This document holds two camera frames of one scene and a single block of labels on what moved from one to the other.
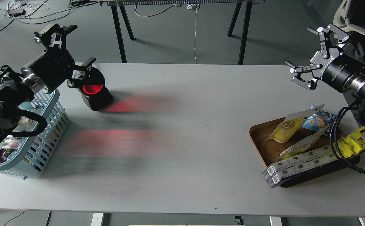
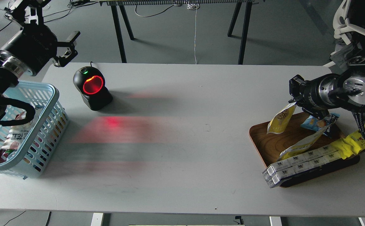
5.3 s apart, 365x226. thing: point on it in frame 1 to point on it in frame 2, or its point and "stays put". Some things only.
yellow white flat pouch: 301,146 stays put
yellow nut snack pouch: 287,126 to 278,124
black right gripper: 336,67 to 312,95
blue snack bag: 319,120 stays put
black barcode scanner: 93,92 stays put
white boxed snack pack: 311,159 stays put
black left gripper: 56,64 to 30,52
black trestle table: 242,11 stays put
